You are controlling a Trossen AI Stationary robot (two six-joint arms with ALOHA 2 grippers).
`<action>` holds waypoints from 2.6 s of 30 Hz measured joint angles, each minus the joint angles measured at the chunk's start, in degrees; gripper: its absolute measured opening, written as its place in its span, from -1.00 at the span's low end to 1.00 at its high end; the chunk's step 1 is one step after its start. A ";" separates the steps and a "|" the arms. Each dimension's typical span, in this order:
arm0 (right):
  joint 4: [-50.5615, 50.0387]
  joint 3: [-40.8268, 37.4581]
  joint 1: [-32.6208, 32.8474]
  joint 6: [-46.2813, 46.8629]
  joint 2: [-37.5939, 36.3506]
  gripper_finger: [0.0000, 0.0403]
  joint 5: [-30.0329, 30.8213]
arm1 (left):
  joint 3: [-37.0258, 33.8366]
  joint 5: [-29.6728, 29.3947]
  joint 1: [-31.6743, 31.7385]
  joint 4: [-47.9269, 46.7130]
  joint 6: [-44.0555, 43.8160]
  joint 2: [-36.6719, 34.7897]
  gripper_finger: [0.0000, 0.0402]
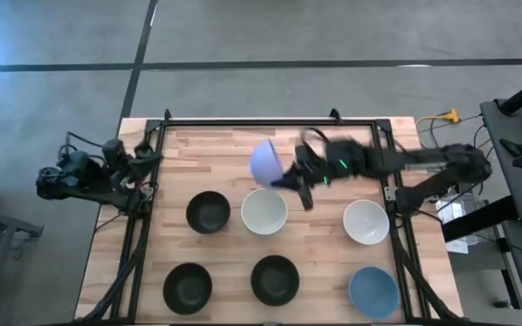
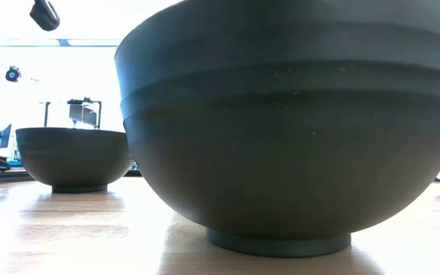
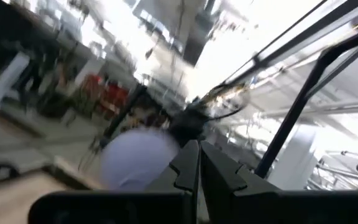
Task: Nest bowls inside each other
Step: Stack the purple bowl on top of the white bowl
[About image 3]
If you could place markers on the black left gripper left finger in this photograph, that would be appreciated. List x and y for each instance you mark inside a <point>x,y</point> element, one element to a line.
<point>191,174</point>

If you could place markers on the black rig frame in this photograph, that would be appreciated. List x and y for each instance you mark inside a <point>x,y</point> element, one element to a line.
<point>291,118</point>

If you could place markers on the white pillar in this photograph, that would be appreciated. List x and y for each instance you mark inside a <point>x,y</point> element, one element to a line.
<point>8,77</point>

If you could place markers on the lavender bowl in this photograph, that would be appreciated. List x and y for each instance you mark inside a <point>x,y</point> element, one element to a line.
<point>135,158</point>

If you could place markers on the red background equipment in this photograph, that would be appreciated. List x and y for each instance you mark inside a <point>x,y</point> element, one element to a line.
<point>112,96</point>

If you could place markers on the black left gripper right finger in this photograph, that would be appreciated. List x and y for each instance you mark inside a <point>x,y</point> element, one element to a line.
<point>219,177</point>

